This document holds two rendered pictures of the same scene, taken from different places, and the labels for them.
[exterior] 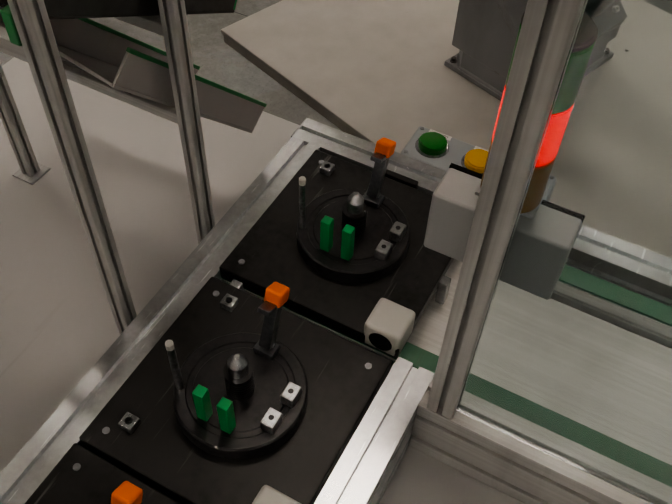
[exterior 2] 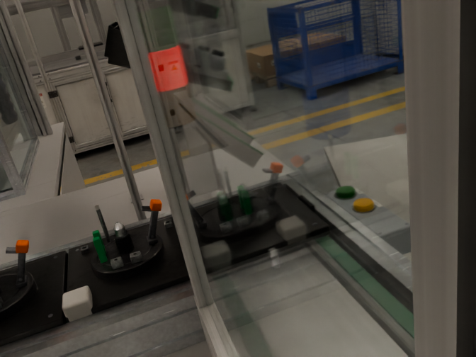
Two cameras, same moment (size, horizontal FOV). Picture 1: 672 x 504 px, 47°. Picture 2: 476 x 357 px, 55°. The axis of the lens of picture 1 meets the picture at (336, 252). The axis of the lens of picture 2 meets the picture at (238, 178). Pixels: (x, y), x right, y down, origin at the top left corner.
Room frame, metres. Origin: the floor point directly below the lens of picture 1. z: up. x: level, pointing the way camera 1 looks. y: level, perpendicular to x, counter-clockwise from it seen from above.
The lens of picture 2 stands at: (0.09, -0.65, 1.43)
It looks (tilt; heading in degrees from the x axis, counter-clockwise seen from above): 24 degrees down; 50
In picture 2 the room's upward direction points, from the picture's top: 12 degrees counter-clockwise
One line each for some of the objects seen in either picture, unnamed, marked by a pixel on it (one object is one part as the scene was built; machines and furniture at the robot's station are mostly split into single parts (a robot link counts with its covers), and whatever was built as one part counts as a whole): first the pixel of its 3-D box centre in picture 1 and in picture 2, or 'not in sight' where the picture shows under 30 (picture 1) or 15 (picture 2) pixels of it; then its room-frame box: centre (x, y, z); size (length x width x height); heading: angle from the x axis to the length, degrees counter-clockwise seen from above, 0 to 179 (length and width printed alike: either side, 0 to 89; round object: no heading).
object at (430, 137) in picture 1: (432, 145); not in sight; (0.81, -0.13, 0.96); 0.04 x 0.04 x 0.02
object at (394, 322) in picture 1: (388, 327); not in sight; (0.50, -0.06, 0.97); 0.05 x 0.05 x 0.04; 64
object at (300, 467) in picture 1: (238, 377); (122, 240); (0.40, 0.09, 1.01); 0.24 x 0.24 x 0.13; 64
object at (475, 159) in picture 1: (478, 163); not in sight; (0.78, -0.19, 0.96); 0.04 x 0.04 x 0.02
